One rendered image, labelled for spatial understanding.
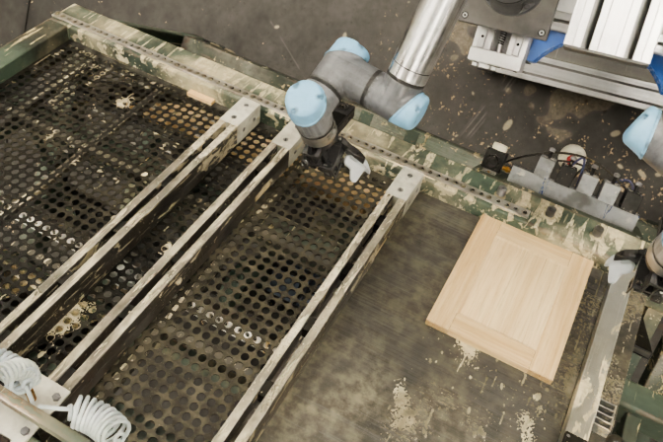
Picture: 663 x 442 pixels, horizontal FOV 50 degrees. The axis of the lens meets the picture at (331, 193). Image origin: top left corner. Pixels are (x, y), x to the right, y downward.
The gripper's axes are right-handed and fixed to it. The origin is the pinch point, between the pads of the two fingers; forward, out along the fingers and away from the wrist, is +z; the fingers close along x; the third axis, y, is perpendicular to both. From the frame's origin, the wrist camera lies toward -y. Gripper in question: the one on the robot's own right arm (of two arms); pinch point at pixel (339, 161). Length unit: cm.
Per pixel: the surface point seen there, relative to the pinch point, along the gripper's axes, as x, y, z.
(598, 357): 67, 18, 27
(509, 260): 41, 0, 37
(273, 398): 7, 53, -2
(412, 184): 10.9, -10.9, 33.3
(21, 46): -118, -12, 24
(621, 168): 66, -68, 113
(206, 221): -29.8, 21.6, 12.2
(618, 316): 69, 5, 34
